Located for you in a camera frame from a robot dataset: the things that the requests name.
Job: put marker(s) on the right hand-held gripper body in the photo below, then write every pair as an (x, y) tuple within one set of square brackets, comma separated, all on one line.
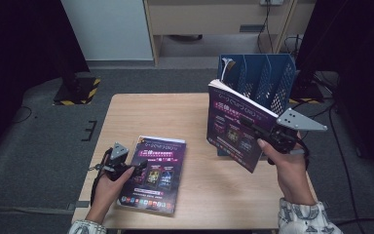
[(285, 139)]

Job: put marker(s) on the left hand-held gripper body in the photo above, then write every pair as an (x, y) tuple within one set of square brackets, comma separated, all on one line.
[(117, 162)]

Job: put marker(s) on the blue file rack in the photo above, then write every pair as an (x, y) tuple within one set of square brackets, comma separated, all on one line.
[(272, 71)]

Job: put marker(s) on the person's left hand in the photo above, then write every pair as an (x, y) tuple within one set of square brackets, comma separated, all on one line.
[(107, 195)]

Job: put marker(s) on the person's right hand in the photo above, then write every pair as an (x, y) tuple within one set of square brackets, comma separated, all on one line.
[(292, 178)]

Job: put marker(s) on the black yellow striped stand base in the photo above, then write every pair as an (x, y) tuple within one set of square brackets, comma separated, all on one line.
[(78, 92), (305, 93)]

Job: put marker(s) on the grey tape piece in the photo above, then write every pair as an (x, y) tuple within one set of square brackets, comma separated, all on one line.
[(79, 205)]

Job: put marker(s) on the dark object under desk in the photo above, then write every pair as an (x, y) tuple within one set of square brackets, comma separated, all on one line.
[(185, 37)]

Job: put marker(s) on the light wooden desk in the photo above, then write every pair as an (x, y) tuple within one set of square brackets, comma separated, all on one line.
[(207, 16)]

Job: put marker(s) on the black curtain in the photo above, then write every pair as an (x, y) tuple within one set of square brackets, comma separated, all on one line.
[(13, 48), (363, 48)]

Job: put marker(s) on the white power strip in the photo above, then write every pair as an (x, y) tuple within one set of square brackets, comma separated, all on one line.
[(271, 2)]

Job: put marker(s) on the white panel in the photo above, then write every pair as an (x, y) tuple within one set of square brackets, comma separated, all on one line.
[(110, 29)]

